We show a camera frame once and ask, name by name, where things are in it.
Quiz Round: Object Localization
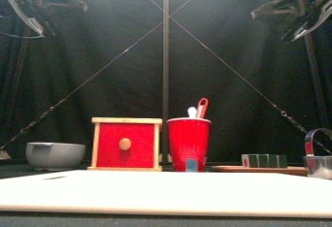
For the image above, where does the black frame post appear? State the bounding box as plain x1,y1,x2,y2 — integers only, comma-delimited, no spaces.
303,33,327,132
3,20,32,147

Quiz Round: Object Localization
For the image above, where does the grey bowl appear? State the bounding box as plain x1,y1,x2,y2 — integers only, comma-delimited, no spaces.
24,142,86,171

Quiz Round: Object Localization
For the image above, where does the green toy sushi piece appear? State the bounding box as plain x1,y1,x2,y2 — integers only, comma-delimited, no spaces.
240,153,259,169
269,154,279,169
258,153,270,169
277,154,289,169

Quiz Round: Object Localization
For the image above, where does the white cutting board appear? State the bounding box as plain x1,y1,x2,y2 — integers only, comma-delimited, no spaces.
0,169,332,219

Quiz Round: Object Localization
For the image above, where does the red plastic utensil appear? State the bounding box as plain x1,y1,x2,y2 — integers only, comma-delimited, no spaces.
195,97,210,119

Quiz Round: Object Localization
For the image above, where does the diagonal brace cable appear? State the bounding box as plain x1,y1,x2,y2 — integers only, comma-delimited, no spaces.
0,0,219,150
125,0,332,156

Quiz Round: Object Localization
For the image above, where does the red wooden drawer box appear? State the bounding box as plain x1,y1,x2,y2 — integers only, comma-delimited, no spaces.
88,116,163,172

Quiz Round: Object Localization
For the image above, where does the black toy knife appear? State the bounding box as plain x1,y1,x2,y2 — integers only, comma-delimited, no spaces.
42,175,68,181

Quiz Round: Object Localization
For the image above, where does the pale blue plastic utensil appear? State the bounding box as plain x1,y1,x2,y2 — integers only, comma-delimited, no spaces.
186,106,198,119

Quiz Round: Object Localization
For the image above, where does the small metal cup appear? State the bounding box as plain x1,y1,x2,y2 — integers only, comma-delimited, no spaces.
303,127,332,180

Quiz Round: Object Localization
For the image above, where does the vertical frame pole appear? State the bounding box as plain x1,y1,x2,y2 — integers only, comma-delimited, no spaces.
160,0,171,165

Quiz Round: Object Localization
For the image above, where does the blue tape piece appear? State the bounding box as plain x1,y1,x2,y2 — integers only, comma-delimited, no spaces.
186,158,199,173

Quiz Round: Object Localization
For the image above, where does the red plastic cup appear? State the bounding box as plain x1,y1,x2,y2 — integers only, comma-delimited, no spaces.
165,117,212,173

